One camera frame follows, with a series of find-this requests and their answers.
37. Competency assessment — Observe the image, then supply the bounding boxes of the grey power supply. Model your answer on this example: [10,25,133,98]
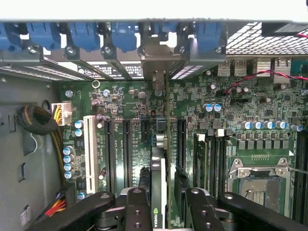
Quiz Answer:
[0,74,64,231]

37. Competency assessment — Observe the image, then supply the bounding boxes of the black RAM slot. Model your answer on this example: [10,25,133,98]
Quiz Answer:
[300,131,308,224]
[215,128,223,193]
[208,134,216,193]
[292,131,301,224]
[222,129,229,193]

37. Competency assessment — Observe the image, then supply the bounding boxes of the long black expansion slot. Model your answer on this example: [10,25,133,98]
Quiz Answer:
[176,117,188,172]
[104,119,114,193]
[122,119,133,190]

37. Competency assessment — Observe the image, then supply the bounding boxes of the silver rear port block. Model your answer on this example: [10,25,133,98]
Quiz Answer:
[247,57,274,77]

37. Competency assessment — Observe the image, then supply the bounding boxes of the short black expansion slot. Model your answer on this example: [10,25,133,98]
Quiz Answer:
[141,118,152,143]

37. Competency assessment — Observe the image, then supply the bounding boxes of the silver USB port block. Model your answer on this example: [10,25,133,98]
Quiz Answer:
[218,59,248,77]

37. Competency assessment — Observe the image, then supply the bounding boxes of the thin metal locking lever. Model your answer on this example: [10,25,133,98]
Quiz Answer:
[287,167,308,174]

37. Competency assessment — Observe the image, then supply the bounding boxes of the green motherboard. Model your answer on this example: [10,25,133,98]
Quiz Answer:
[59,72,308,224]

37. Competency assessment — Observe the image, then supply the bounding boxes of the white expansion slot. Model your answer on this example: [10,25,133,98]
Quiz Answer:
[83,115,100,195]

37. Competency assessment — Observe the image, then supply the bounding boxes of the CPU socket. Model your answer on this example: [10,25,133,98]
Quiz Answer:
[228,157,292,217]

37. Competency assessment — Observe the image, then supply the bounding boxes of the black sleeved cable bundle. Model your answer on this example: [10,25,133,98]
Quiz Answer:
[15,103,59,136]

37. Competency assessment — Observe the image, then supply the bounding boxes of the yellow and black wires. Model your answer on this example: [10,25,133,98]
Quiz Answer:
[50,127,67,186]

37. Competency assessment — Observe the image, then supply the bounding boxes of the open black PC case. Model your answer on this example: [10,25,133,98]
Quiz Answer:
[0,0,308,231]

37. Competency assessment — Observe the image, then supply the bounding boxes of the red and yellow wires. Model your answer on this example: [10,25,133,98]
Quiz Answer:
[44,192,67,217]

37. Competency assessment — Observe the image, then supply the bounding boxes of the white power connector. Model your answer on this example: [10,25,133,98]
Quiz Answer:
[51,102,73,127]

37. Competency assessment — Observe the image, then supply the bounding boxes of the thin red black wire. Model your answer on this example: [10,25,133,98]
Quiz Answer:
[222,69,308,94]

